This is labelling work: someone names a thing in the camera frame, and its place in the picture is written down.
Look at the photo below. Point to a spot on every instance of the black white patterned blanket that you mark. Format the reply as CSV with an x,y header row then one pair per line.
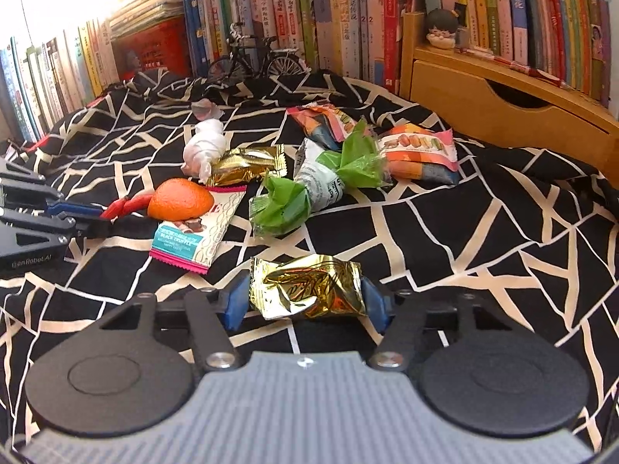
x,y
483,232

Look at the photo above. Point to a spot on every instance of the row of thin pale books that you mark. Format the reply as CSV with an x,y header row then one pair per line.
x,y
58,77

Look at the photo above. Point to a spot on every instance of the stack of horizontal books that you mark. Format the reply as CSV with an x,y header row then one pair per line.
x,y
145,5

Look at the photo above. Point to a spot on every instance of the pink-edged chocolate packet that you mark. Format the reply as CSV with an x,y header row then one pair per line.
x,y
193,237

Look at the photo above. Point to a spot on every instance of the row of tall paperback books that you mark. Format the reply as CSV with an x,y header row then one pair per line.
x,y
314,14

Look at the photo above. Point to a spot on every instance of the tangerine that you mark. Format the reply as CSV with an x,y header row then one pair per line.
x,y
179,200

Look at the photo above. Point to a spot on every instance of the orange macaron snack packet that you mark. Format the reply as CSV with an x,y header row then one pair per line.
x,y
321,123

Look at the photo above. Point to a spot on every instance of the wooden drawer unit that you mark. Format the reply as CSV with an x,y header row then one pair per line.
x,y
483,101

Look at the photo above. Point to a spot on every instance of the red snack stick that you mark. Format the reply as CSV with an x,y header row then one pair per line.
x,y
128,205

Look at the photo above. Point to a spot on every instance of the row of colourful-spined books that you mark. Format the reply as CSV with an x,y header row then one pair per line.
x,y
532,14

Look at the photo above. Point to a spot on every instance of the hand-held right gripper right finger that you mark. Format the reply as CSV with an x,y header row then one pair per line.
x,y
375,307

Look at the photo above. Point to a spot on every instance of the pink-edged macaron snack packet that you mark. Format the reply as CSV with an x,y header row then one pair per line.
x,y
416,150

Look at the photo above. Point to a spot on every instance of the gold snack wrapper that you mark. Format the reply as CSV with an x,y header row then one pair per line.
x,y
246,162

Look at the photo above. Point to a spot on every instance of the small cartoon figurine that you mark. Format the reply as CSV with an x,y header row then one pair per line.
x,y
442,29

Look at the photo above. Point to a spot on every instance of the gold foil wrapper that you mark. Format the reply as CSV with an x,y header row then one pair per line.
x,y
309,285

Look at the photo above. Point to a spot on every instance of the white candy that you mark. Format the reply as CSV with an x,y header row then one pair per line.
x,y
205,147

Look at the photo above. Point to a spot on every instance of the green white twisted wrapper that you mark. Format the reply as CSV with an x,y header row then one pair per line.
x,y
319,181

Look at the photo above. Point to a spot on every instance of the black model bicycle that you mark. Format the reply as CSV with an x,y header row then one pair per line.
x,y
242,58

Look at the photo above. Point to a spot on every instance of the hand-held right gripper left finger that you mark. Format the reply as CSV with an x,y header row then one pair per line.
x,y
236,307

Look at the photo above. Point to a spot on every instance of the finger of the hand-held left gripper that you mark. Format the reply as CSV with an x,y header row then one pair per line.
x,y
92,228
72,209

